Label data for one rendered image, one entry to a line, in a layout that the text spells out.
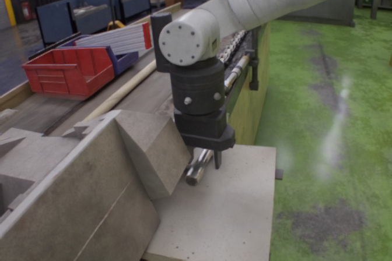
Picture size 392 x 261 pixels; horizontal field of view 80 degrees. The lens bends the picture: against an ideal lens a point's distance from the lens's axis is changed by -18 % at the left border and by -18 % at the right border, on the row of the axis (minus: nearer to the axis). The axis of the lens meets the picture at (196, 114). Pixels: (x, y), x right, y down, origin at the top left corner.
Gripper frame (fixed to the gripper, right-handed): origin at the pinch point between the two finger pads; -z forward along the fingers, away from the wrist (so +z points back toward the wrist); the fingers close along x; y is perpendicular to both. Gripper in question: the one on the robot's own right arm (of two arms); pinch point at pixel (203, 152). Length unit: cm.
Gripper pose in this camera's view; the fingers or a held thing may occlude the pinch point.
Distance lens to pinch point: 54.2
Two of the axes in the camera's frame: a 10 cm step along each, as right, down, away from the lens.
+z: -0.7, -8.6, -5.1
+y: -3.7, 5.0, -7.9
